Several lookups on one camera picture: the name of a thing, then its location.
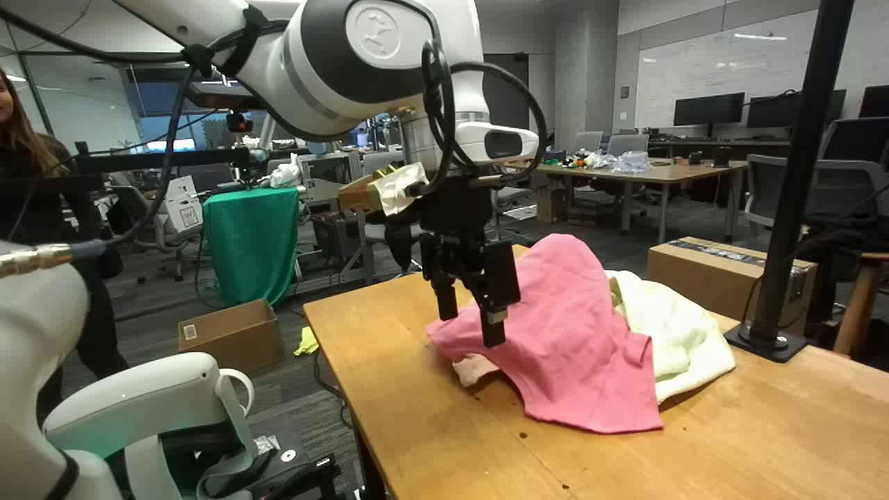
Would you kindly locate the white panel with print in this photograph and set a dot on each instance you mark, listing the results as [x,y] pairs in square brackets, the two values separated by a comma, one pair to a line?
[185,206]

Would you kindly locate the black metal rail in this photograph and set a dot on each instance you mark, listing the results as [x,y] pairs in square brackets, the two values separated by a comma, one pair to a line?
[169,159]

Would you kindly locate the black stereo camera bar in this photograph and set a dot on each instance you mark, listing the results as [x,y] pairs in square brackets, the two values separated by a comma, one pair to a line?
[223,98]

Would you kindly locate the person in dark clothes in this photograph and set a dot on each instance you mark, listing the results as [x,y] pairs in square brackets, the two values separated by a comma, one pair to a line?
[37,184]

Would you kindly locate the hot pink cloth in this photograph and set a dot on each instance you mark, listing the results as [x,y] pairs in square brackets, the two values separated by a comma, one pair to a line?
[566,342]

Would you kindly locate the cardboard box with black tape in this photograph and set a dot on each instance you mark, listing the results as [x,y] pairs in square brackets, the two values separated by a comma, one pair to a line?
[704,269]

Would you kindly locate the white wall board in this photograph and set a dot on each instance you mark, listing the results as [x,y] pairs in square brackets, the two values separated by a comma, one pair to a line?
[724,56]

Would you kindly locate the small open cardboard box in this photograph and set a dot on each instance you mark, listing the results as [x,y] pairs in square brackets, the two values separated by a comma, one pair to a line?
[237,338]

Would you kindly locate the wooden stool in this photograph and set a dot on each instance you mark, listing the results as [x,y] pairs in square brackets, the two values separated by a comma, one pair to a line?
[856,309]

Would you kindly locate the black camera stand pole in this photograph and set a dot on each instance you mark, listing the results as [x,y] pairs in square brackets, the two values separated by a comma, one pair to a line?
[797,184]

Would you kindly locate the grey office chair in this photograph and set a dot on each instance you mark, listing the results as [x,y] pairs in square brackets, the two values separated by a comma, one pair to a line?
[863,184]

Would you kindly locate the green fabric cover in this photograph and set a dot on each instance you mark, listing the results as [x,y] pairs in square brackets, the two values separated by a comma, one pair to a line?
[252,241]

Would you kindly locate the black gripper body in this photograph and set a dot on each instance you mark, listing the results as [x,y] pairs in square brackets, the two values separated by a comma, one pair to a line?
[455,217]

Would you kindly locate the black computer monitor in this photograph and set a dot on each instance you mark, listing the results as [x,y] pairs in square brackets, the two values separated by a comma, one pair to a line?
[780,112]
[877,102]
[709,109]

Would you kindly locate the pale green cloth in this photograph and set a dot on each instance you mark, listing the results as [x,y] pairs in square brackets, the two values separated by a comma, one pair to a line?
[681,338]

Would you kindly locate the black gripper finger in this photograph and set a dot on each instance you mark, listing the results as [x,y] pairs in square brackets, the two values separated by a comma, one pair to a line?
[447,296]
[497,296]

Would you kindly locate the long wooden desk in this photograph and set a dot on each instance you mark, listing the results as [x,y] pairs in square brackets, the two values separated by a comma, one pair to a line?
[649,174]

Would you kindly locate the yellow glove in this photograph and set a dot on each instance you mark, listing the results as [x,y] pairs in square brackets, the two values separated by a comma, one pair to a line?
[306,342]

